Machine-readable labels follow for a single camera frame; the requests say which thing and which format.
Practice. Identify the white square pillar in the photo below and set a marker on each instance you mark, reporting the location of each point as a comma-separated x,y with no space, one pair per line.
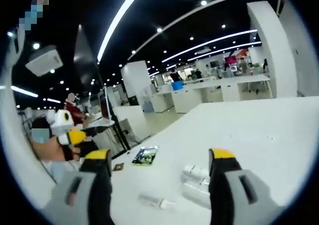
135,83

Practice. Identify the blue bin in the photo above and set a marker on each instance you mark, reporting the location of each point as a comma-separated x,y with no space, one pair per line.
177,86

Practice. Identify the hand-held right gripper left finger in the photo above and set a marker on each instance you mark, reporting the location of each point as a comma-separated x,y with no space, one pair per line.
84,192

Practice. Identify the black framed glass partition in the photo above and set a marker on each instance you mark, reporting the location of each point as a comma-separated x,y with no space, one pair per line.
117,128

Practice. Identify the row of white desks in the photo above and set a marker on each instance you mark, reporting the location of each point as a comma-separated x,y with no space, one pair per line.
199,90

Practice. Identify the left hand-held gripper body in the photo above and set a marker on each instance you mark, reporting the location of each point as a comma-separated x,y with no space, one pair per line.
61,121

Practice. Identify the ceiling air conditioner unit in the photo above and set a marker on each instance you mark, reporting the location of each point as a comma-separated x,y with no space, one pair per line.
45,60

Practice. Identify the large white pillar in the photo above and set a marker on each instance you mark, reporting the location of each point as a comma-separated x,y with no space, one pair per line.
266,48

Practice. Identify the long ceiling light strip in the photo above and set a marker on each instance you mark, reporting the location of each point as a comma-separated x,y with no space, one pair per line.
117,21

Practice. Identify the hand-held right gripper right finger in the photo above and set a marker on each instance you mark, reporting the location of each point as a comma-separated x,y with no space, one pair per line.
239,190

